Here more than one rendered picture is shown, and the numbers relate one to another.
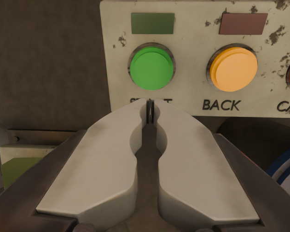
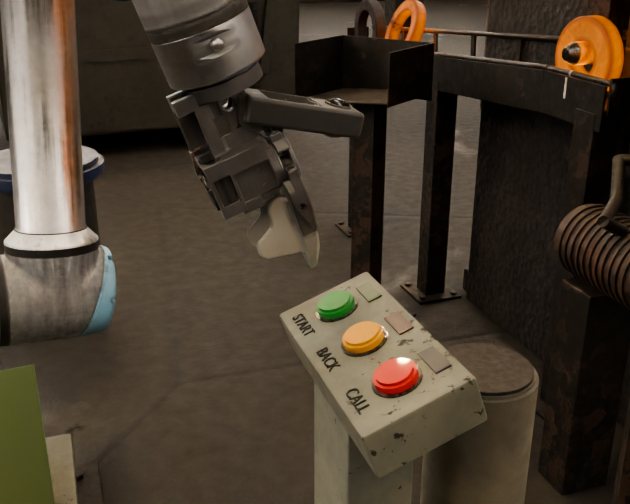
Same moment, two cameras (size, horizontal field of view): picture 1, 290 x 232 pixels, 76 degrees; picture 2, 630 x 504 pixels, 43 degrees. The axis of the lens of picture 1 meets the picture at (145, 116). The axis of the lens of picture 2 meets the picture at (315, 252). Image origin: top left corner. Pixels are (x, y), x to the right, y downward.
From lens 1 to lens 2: 0.76 m
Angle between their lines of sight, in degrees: 70
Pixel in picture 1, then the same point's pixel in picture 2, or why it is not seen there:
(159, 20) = (372, 291)
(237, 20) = (399, 318)
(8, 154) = (54, 447)
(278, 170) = not seen: outside the picture
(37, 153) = (61, 487)
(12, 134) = (87, 469)
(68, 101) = not seen: outside the picture
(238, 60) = (371, 326)
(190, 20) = (383, 303)
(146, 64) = (337, 295)
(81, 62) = not seen: outside the picture
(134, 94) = (307, 313)
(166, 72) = (337, 306)
